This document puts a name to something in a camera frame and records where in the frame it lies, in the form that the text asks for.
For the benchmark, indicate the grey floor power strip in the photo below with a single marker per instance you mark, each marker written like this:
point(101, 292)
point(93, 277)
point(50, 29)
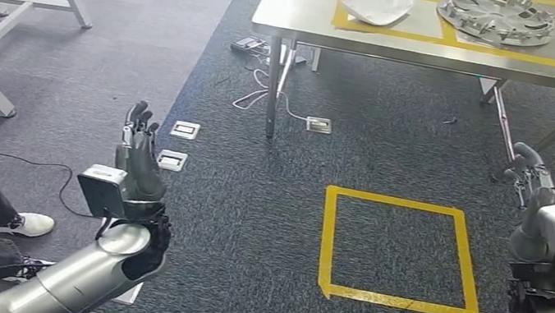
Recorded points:
point(247, 43)

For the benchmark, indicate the white framed floor socket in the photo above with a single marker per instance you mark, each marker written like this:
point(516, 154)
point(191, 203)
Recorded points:
point(185, 130)
point(172, 160)

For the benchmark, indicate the plain silver floor cover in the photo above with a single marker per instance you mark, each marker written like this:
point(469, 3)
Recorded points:
point(130, 295)

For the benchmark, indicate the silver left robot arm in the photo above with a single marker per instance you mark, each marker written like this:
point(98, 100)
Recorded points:
point(84, 275)

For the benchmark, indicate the white plastic bag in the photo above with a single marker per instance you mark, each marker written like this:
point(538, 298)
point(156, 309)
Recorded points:
point(377, 5)

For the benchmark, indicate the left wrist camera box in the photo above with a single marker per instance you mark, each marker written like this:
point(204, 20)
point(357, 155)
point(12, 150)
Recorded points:
point(98, 194)

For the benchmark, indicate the floor socket with plug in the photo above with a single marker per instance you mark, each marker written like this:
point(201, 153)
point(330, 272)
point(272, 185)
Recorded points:
point(319, 124)

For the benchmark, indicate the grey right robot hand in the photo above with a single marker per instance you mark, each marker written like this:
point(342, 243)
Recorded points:
point(526, 242)

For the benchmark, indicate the metal legged workbench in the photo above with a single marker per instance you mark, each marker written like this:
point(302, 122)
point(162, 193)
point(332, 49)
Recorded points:
point(299, 10)

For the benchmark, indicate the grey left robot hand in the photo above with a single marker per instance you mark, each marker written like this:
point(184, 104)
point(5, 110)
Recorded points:
point(143, 173)

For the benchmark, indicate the silver plastic wheel hubcap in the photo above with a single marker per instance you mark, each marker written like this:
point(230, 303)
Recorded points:
point(496, 17)

